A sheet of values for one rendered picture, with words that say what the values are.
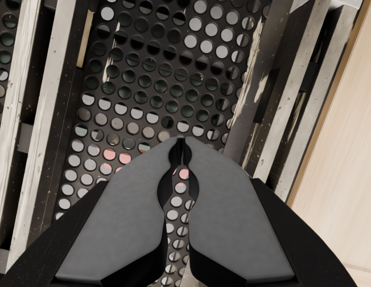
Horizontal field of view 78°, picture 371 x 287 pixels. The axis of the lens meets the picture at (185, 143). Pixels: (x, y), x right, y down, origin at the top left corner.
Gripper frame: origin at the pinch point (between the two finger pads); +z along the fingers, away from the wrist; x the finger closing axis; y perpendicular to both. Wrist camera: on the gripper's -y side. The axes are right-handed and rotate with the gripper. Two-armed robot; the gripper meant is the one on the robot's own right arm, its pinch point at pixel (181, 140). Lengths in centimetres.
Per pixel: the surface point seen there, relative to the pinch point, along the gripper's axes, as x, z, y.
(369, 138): 30.4, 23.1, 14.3
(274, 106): 12.1, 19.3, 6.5
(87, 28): -14.1, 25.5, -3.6
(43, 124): -18.4, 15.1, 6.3
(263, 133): 10.8, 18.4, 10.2
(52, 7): -15.9, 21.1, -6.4
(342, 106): 25.1, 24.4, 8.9
